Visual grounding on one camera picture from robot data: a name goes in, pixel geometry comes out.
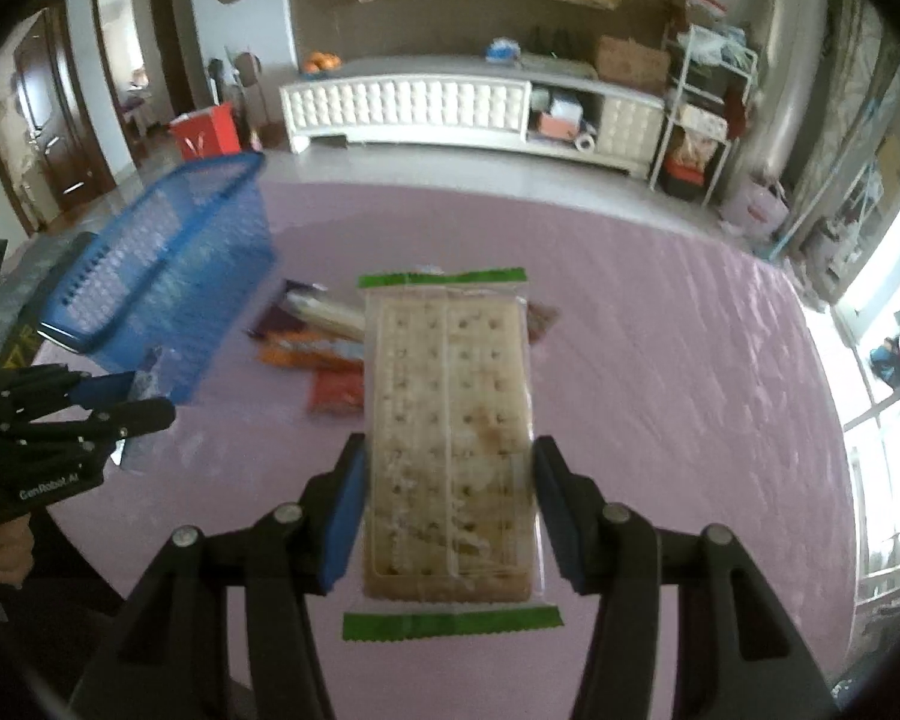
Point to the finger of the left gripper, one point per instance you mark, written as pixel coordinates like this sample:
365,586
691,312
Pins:
43,390
127,420

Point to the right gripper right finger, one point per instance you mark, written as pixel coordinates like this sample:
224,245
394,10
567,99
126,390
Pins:
645,591

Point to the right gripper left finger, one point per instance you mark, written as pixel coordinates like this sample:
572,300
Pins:
167,653

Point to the blue plastic basket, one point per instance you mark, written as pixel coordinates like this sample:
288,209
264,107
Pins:
165,280

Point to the green-edged cracker packet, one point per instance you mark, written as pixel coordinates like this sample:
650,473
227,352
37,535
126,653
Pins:
452,538

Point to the left hand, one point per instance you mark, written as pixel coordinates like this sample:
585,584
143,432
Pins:
16,551

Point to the dark purple snack packet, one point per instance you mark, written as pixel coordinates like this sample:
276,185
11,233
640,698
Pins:
278,315

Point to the orange snack wrapper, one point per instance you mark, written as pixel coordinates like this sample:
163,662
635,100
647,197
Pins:
311,350

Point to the red snack packet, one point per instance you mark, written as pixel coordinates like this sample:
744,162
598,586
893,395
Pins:
339,393

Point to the white sandwich cracker packet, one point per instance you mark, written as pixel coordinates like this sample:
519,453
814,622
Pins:
330,316

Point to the pink quilted table cover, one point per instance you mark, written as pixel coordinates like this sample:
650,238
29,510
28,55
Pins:
680,376

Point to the red gift bag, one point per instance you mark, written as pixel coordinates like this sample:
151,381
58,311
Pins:
206,133

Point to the brown wooden door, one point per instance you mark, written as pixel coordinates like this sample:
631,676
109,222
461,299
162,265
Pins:
61,152

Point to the oranges on cabinet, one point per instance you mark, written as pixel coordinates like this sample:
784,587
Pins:
321,63

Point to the white shopping bag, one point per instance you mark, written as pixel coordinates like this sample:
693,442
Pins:
755,208

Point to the white TV cabinet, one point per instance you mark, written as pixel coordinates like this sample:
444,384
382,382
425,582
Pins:
472,103

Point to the blue tissue pack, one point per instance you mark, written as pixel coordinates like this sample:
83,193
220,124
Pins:
503,50

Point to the white metal shelf rack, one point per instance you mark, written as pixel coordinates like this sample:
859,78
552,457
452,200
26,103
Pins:
713,73

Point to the cardboard box on cabinet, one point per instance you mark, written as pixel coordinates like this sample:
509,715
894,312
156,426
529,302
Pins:
627,63

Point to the standing air conditioner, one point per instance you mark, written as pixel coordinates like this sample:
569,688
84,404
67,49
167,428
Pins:
788,35

